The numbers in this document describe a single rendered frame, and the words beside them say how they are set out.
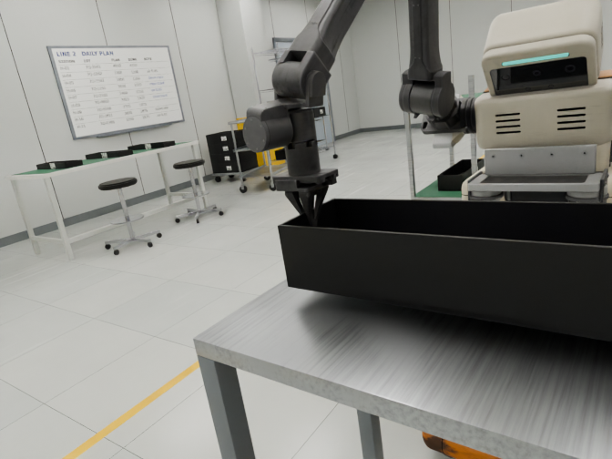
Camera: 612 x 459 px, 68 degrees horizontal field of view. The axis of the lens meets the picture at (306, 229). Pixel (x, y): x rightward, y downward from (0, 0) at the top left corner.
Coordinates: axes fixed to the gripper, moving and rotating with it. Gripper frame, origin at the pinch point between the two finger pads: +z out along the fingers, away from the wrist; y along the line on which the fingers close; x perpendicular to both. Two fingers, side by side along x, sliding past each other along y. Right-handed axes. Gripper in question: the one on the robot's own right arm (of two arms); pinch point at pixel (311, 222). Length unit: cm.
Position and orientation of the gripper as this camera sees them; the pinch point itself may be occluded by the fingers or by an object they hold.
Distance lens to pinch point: 82.0
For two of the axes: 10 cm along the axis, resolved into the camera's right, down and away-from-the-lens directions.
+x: 5.8, -3.0, 7.5
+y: 8.0, 0.6, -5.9
